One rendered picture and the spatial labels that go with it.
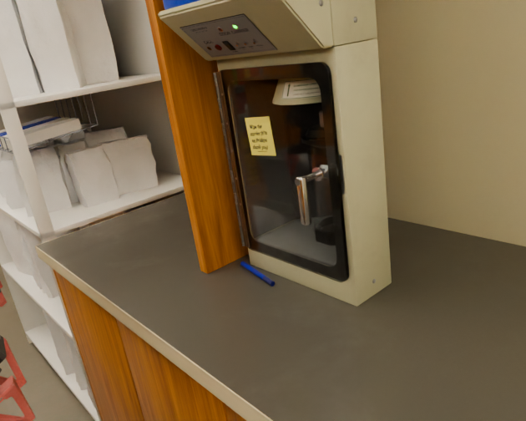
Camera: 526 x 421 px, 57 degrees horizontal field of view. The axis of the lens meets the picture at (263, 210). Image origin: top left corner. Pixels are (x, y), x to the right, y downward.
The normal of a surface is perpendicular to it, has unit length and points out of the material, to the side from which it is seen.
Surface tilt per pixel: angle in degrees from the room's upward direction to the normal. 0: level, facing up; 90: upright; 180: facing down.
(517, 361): 0
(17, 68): 94
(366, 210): 90
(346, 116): 90
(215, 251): 90
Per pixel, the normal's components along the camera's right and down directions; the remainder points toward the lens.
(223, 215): 0.65, 0.17
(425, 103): -0.75, 0.32
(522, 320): -0.14, -0.93
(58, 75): 0.09, 0.47
